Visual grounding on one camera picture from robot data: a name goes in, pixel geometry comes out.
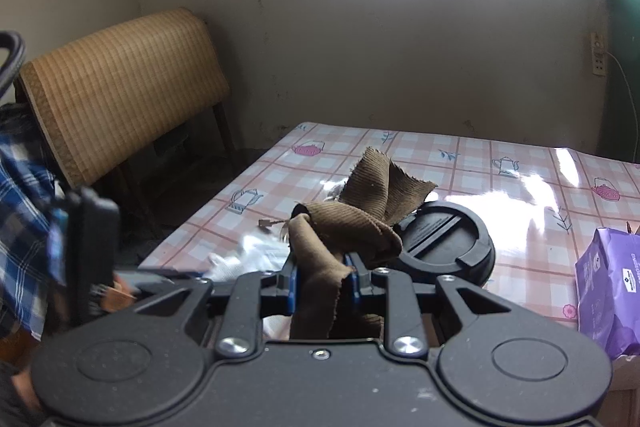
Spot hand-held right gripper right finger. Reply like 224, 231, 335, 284
345, 252, 521, 360

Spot white wall power strip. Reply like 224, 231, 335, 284
590, 32, 607, 76

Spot checked teapot-print tablecloth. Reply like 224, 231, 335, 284
137, 122, 640, 343

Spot black cable loop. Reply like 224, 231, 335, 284
0, 31, 27, 104

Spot black round lid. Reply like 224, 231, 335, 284
392, 201, 497, 284

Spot white fluffy cloth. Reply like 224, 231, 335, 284
202, 232, 293, 283

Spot brown corduroy cloth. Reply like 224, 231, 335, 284
290, 147, 438, 340

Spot purple plastic packet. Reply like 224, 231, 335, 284
575, 227, 640, 360

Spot blue plaid shirt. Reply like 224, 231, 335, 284
0, 104, 68, 343

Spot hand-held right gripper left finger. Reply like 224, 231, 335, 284
132, 253, 301, 359

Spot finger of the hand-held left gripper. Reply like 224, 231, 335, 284
116, 269, 211, 294

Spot green door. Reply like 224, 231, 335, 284
594, 0, 640, 168

